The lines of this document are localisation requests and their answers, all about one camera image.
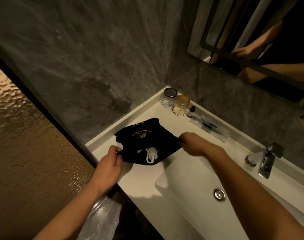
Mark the small dark bottle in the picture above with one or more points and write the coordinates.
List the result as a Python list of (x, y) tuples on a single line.
[(191, 111)]

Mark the white hair dryer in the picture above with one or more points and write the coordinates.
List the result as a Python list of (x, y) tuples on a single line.
[(152, 154)]

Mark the textured amber glass door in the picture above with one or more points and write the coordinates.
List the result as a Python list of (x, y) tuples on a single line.
[(29, 159)]

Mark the clear glass cup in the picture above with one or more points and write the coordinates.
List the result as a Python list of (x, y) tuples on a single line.
[(170, 96)]

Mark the person's left hand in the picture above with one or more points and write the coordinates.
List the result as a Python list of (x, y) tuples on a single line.
[(107, 169)]

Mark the wall mirror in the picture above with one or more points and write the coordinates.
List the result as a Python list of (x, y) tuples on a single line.
[(242, 27)]

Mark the clear toiletry packets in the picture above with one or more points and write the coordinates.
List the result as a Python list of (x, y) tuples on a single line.
[(212, 127)]

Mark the person's left forearm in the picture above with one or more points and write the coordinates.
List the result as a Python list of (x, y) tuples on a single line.
[(72, 214)]

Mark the amber glass cup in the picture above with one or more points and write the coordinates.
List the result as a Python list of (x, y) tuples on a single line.
[(182, 102)]

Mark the white round coaster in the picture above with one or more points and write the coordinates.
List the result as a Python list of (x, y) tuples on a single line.
[(178, 112), (167, 105)]

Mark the person's right forearm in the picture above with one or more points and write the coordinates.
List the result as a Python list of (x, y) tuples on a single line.
[(254, 197)]

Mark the chrome faucet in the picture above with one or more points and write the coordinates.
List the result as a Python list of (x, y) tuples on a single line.
[(266, 159)]

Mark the white sink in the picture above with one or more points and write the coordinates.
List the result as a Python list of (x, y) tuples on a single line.
[(187, 177)]

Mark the person's right hand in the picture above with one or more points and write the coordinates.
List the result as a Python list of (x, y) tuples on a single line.
[(197, 144)]

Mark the clear plastic bag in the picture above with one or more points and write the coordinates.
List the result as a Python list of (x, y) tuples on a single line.
[(102, 219)]

